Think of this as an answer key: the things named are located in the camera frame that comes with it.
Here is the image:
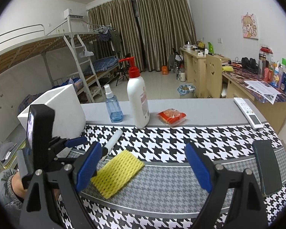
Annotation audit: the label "orange stool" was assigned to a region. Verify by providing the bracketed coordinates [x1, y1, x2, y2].
[161, 66, 169, 75]

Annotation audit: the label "white papers on desk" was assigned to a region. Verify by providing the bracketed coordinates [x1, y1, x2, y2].
[244, 80, 280, 104]

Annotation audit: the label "wooden chair smiley face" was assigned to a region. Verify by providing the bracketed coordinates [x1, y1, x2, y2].
[206, 54, 222, 98]

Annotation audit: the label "wooden desk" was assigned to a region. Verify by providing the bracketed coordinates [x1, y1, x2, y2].
[181, 49, 286, 133]

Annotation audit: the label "brown curtains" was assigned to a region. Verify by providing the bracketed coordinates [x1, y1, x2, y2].
[88, 0, 196, 71]

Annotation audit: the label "anime wall poster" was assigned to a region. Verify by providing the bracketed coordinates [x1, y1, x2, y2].
[241, 12, 259, 39]

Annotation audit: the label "houndstooth table mat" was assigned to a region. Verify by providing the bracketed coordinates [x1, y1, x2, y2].
[81, 123, 286, 228]

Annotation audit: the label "white marker pen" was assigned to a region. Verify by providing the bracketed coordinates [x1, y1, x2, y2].
[101, 130, 123, 161]

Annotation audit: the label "blue plaid quilt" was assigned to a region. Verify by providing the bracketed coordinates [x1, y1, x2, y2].
[18, 77, 83, 114]

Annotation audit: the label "red packaged snack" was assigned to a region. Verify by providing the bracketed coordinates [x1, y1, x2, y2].
[157, 109, 186, 127]

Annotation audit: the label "blue trash basket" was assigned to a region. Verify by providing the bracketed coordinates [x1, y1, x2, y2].
[177, 84, 196, 99]

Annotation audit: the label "white air conditioner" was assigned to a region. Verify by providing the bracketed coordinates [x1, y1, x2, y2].
[63, 8, 84, 20]

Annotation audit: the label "person's left hand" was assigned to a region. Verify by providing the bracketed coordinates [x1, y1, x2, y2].
[11, 172, 27, 199]

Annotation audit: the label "white remote control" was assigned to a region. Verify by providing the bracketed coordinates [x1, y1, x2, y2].
[234, 97, 264, 130]

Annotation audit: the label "black folding chair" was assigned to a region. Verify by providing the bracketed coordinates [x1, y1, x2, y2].
[116, 61, 129, 86]

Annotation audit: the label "metal bunk bed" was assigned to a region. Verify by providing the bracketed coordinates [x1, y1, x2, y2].
[0, 16, 112, 172]

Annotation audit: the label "yellow foam net sponge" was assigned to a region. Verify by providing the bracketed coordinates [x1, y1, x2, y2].
[91, 150, 145, 199]

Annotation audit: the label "white thermos bottle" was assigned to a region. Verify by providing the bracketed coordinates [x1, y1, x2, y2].
[179, 68, 186, 82]

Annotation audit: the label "green bottle on desk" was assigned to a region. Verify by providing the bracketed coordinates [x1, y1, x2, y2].
[208, 42, 214, 54]

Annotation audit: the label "white pump bottle red cap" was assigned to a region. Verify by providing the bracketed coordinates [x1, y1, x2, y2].
[119, 56, 150, 129]

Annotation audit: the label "blue spray bottle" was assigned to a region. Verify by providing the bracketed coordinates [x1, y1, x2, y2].
[104, 84, 123, 123]

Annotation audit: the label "black smartphone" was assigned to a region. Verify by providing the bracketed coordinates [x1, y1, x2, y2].
[252, 140, 282, 197]

